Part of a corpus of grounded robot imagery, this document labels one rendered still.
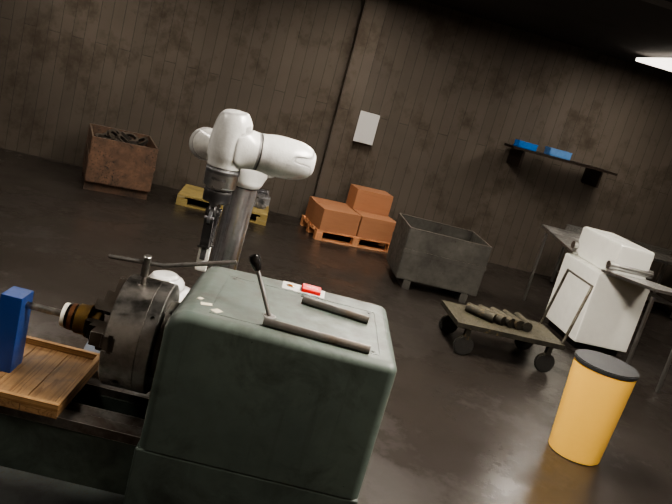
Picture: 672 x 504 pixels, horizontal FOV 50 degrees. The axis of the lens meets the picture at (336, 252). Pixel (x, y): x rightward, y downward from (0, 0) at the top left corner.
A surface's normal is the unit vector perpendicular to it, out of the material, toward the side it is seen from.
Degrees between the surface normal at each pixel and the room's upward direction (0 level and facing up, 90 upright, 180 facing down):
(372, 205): 90
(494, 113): 90
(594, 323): 90
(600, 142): 90
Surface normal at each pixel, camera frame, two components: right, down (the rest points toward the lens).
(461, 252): 0.07, 0.26
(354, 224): 0.35, 0.31
